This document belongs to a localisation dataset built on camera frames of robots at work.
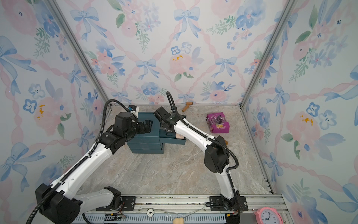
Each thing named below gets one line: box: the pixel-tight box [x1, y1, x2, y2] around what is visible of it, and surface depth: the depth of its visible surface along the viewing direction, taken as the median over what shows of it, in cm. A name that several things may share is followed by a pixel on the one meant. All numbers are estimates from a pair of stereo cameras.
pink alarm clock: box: [253, 206, 284, 224], surface depth 70 cm
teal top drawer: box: [158, 126, 187, 145], surface depth 80 cm
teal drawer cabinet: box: [126, 112, 177, 154], surface depth 78 cm
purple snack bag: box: [206, 112, 230, 133], surface depth 104 cm
